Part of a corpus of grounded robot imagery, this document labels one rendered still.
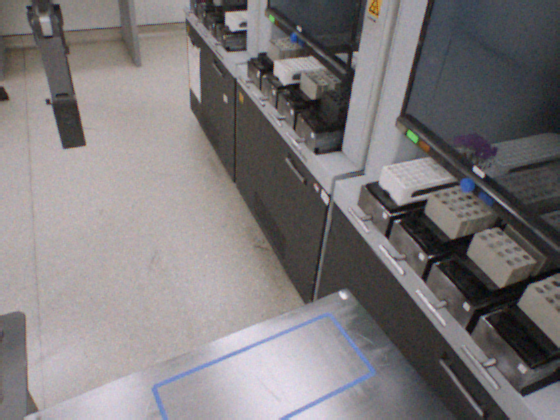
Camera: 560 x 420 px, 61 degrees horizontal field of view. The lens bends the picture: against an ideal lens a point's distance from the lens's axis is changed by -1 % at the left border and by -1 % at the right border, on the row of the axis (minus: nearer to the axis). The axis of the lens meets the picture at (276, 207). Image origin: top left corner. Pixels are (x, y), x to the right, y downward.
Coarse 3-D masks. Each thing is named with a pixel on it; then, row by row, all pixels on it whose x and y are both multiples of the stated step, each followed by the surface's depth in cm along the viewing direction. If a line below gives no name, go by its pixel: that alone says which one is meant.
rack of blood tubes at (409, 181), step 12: (384, 168) 122; (396, 168) 124; (408, 168) 123; (420, 168) 124; (432, 168) 124; (384, 180) 122; (396, 180) 118; (408, 180) 120; (420, 180) 119; (432, 180) 120; (444, 180) 120; (456, 180) 122; (396, 192) 119; (408, 192) 117; (420, 192) 125
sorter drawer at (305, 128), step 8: (304, 112) 153; (304, 120) 151; (312, 120) 149; (296, 128) 157; (304, 128) 151; (312, 128) 147; (320, 128) 146; (328, 128) 147; (336, 128) 148; (344, 128) 149; (288, 136) 154; (304, 136) 152; (312, 136) 147; (320, 136) 146; (328, 136) 147; (336, 136) 148; (296, 144) 150; (312, 144) 148; (320, 144) 148; (328, 144) 149; (312, 152) 149
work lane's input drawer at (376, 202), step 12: (360, 192) 127; (372, 192) 123; (384, 192) 122; (360, 204) 129; (372, 204) 123; (384, 204) 119; (396, 204) 119; (408, 204) 119; (420, 204) 121; (372, 216) 124; (384, 216) 119; (396, 216) 118; (384, 228) 120
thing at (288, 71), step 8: (280, 64) 170; (288, 64) 171; (296, 64) 170; (304, 64) 171; (312, 64) 171; (320, 64) 173; (352, 64) 174; (280, 72) 168; (288, 72) 165; (296, 72) 167; (280, 80) 170; (288, 80) 167; (296, 80) 169
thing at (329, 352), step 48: (240, 336) 85; (288, 336) 86; (336, 336) 87; (384, 336) 87; (144, 384) 77; (192, 384) 78; (240, 384) 78; (288, 384) 79; (336, 384) 79; (384, 384) 80
